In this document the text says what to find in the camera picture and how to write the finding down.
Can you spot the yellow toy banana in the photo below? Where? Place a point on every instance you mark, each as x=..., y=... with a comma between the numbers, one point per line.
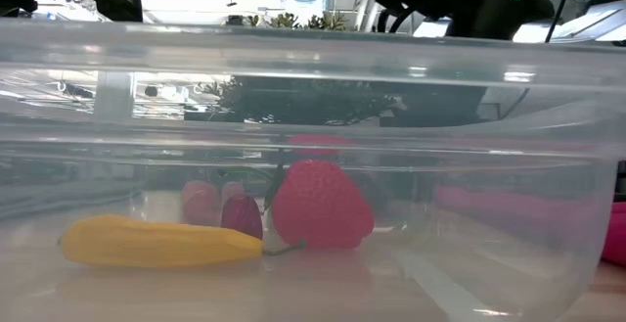
x=156, y=241

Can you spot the red folded cloth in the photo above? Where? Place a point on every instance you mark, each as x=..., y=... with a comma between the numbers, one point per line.
x=617, y=234

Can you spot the pink toy fruit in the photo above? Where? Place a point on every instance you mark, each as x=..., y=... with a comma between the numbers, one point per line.
x=200, y=204

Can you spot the black metal table frame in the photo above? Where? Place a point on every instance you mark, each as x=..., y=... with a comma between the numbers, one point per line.
x=622, y=180

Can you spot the clear plastic tupperware container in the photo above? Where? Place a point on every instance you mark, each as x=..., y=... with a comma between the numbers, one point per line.
x=489, y=116

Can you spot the large red toy strawberry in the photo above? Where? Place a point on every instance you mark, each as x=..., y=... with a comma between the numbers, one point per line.
x=320, y=204

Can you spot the red toy cherry with stem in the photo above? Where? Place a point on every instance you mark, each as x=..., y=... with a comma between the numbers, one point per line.
x=242, y=216

